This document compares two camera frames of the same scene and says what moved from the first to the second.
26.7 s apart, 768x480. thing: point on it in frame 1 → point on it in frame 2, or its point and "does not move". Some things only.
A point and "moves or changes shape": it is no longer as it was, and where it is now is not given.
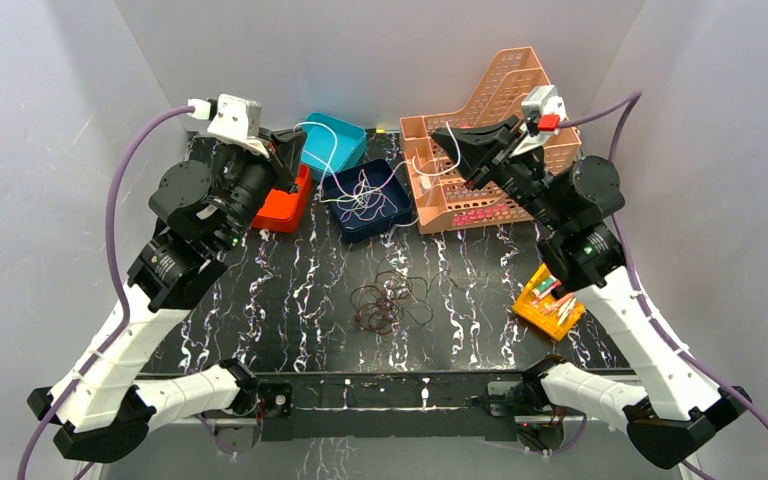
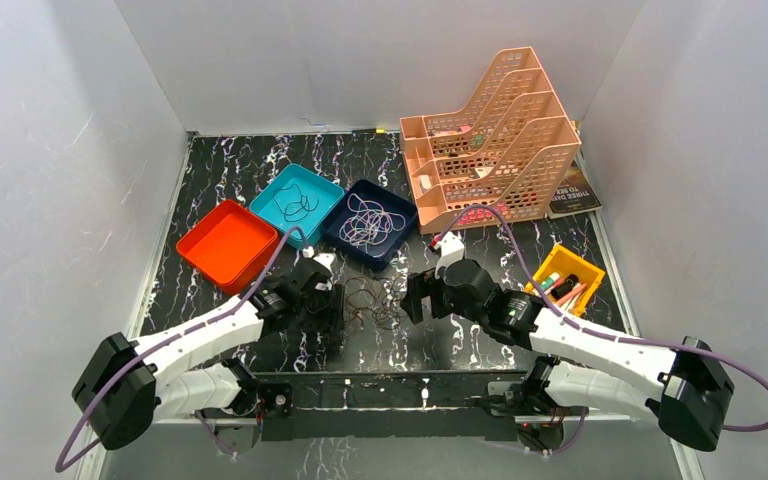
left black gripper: [277, 157] → [334, 307]
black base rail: [390, 405] does not move
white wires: [365, 203] → [369, 224]
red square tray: [282, 210] → [232, 247]
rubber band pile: [379, 307] moves or changes shape
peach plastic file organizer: [443, 199] does not move
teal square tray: [329, 144] → [298, 198]
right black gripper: [481, 148] → [421, 285]
